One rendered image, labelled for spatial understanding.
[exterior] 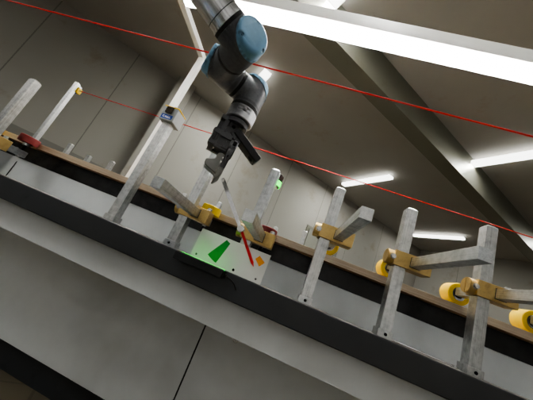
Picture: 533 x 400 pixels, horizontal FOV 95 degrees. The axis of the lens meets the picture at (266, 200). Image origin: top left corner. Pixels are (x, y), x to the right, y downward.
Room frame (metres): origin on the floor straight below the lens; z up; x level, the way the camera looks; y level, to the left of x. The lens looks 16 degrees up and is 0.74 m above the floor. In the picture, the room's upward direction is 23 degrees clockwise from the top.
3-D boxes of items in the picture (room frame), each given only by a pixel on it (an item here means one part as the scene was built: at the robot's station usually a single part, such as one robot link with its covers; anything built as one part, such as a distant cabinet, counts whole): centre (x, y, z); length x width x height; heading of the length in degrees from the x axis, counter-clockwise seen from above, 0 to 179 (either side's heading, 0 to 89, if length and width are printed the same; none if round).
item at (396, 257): (0.78, -0.51, 0.94); 0.13 x 0.06 x 0.05; 80
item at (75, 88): (2.43, 2.33, 1.25); 0.09 x 0.08 x 1.10; 80
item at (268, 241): (0.87, -0.01, 0.84); 0.13 x 0.06 x 0.05; 80
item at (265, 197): (0.87, 0.01, 0.87); 0.03 x 0.03 x 0.48; 80
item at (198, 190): (0.92, 0.25, 0.89); 0.03 x 0.03 x 0.48; 80
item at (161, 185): (0.82, 0.23, 0.84); 0.43 x 0.03 x 0.04; 170
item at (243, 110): (0.69, 0.18, 1.15); 0.10 x 0.09 x 0.05; 14
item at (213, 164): (0.68, 0.18, 0.96); 0.06 x 0.03 x 0.09; 104
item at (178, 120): (0.97, 0.51, 1.18); 0.07 x 0.07 x 0.08; 80
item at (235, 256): (0.86, 0.04, 0.75); 0.26 x 0.01 x 0.10; 80
